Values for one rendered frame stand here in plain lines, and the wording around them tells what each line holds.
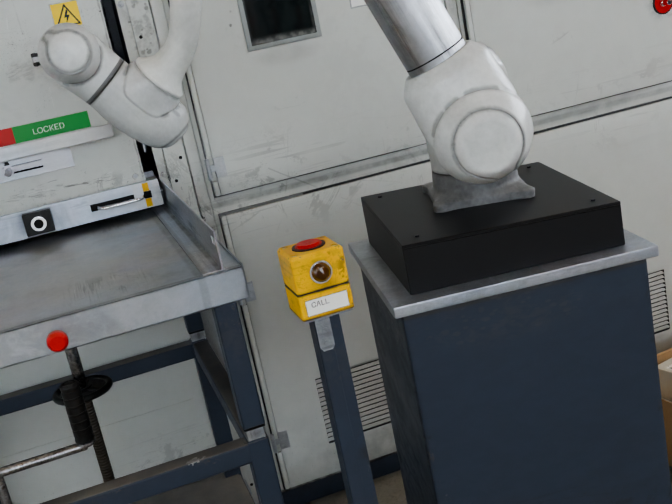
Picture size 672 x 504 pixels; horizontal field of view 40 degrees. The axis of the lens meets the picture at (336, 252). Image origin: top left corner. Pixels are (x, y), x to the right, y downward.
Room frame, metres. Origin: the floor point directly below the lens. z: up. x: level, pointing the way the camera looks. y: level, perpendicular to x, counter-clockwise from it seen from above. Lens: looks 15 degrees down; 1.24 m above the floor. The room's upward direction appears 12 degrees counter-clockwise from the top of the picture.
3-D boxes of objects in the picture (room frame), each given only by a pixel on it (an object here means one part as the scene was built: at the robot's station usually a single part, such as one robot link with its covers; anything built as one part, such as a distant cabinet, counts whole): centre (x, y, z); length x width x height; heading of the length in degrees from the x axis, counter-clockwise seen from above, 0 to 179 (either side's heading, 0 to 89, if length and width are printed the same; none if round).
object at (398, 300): (1.62, -0.27, 0.74); 0.45 x 0.45 x 0.02; 6
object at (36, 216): (1.96, 0.61, 0.90); 0.06 x 0.03 x 0.05; 105
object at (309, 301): (1.29, 0.04, 0.85); 0.08 x 0.08 x 0.10; 15
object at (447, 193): (1.68, -0.28, 0.87); 0.22 x 0.18 x 0.06; 179
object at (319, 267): (1.25, 0.02, 0.87); 0.03 x 0.01 x 0.03; 105
